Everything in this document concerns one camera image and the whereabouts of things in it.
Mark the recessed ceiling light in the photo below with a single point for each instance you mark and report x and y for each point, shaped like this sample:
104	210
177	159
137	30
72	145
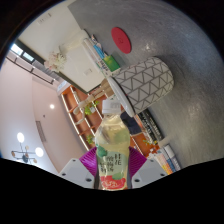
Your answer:
52	106

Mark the clear bottle of yellow drink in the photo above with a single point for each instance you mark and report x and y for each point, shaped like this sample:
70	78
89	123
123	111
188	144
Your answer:
111	150

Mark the grey curtain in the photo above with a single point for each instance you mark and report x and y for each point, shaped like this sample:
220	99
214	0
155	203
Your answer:
36	68

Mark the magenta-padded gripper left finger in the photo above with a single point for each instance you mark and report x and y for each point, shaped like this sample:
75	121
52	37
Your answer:
75	171

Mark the green and white box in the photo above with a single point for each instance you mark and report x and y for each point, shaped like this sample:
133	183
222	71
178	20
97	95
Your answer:
111	63

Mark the stack of dark books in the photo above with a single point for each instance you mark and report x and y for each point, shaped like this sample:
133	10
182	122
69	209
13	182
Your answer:
151	126

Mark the branched ceiling lamp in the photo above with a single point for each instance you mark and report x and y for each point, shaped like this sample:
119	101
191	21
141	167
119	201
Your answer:
26	151

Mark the stack of white tissue packs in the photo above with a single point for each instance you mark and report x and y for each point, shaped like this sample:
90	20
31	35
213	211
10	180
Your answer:
95	51

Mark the chair with dark jacket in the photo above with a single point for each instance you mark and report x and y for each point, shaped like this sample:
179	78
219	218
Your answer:
131	124

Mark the wooden shelf unit with books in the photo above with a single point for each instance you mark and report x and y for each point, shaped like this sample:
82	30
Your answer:
78	110

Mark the ceiling air vent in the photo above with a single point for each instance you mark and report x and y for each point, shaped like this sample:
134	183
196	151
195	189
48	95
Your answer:
40	131

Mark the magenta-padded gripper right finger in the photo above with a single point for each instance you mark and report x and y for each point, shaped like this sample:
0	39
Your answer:
148	171

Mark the white cup with triangle pattern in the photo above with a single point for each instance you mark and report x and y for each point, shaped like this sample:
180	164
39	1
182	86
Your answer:
146	85

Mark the flat round red coaster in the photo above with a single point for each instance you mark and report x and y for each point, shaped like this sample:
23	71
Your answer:
120	40

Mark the window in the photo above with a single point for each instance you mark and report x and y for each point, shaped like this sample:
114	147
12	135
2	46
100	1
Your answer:
21	53

